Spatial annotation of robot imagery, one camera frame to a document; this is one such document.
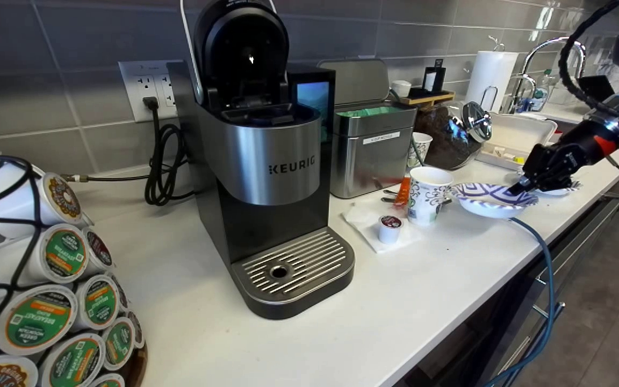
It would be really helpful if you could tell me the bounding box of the long thin power cable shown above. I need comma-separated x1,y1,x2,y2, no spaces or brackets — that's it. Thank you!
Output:
484,215,567,387

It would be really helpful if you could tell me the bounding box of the wire coffee pod carousel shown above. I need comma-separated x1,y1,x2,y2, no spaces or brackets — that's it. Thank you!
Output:
0,154,149,387

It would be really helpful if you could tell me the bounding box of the round glass jar lid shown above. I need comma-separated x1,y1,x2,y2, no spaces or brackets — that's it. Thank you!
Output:
446,100,493,147

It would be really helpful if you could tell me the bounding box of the stainless steel countertop bin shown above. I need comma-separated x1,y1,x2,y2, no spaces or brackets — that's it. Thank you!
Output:
318,60,419,203

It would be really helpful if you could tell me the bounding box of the small white container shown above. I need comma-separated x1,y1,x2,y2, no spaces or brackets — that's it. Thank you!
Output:
388,78,412,102

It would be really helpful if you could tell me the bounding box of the patterned paper cup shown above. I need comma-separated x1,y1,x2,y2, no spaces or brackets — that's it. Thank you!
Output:
405,165,456,226
405,132,434,171

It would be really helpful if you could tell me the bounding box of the green lid coffee pod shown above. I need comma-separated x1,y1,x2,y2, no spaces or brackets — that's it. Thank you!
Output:
0,222,89,289
89,372,127,387
101,315,138,375
72,273,124,334
39,332,106,387
0,285,79,360

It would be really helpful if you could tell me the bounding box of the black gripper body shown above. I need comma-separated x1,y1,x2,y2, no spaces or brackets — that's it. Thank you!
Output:
521,120,619,192

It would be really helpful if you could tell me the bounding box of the light wooden rack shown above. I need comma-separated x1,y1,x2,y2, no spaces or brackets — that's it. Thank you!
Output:
391,88,457,113

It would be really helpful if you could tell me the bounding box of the black coiled power cord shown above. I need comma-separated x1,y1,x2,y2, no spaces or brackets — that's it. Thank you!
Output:
60,94,195,209

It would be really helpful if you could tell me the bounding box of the red orange small utensil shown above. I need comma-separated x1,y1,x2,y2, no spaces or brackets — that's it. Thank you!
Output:
379,176,412,212

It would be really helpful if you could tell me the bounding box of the blue white patterned bowl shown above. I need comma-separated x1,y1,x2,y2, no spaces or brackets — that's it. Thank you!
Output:
456,180,542,222

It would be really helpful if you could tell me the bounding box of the glass kettle with dark lid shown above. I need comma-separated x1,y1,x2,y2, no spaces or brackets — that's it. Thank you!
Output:
423,104,493,172

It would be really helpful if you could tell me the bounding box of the black silver Keurig coffee machine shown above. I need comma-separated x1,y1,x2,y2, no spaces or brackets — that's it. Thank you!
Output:
175,0,359,320

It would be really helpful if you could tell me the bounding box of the metal paper towel holder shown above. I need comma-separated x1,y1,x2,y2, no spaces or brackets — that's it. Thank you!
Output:
476,84,502,114

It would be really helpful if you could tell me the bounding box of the white double wall outlet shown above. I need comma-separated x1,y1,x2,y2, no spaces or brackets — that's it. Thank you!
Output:
115,58,178,123

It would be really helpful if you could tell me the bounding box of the white paper towel roll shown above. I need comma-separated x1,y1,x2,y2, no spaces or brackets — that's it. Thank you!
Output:
463,50,520,114

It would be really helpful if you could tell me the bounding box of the white paper napkin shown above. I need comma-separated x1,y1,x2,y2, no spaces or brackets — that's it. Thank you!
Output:
339,200,426,257

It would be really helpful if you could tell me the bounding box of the brown lid coffee pod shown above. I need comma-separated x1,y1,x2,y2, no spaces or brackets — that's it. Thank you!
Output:
0,353,41,387
0,169,85,232

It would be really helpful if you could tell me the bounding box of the chrome kitchen faucet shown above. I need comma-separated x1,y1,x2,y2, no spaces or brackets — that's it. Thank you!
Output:
508,35,589,117

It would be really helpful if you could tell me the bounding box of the white coffee pod dark lid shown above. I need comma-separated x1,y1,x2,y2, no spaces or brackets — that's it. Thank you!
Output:
375,213,405,245

